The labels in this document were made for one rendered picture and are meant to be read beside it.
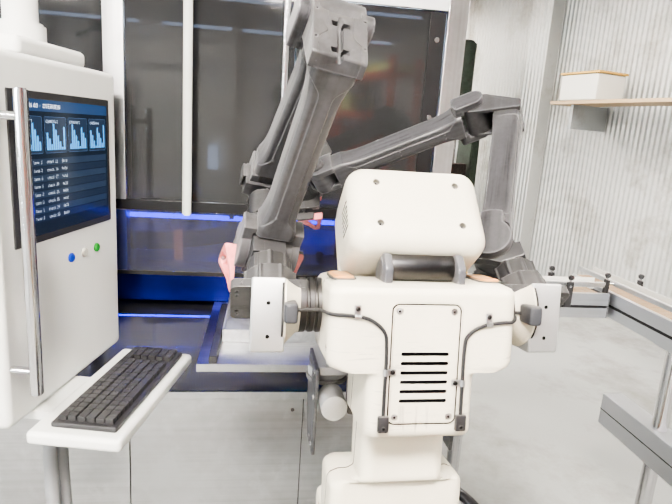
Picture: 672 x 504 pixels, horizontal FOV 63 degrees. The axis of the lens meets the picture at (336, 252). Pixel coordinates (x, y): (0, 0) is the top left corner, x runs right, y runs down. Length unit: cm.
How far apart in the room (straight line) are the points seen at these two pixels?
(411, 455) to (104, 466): 130
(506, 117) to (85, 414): 108
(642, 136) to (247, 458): 464
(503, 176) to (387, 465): 59
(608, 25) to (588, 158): 124
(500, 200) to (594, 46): 517
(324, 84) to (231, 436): 139
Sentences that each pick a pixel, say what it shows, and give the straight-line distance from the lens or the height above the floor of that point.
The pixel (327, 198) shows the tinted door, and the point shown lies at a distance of 167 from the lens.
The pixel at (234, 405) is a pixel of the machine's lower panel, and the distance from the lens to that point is 186.
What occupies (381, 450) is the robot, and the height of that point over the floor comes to 97.
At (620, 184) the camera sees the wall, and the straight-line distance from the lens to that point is 577.
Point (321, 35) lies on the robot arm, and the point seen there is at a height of 156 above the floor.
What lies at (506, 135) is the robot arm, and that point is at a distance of 121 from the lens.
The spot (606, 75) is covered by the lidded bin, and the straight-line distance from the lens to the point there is 547.
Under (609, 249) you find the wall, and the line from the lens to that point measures 584.
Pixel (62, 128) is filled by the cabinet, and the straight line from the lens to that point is 137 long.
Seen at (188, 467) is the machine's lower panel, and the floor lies 33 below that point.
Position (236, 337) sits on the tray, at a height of 89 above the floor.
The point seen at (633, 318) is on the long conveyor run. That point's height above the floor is 89.
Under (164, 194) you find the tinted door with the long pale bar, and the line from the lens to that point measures 168.
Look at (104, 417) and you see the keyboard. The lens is 128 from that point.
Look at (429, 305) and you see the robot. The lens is 78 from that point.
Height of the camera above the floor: 144
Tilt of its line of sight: 12 degrees down
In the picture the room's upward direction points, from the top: 4 degrees clockwise
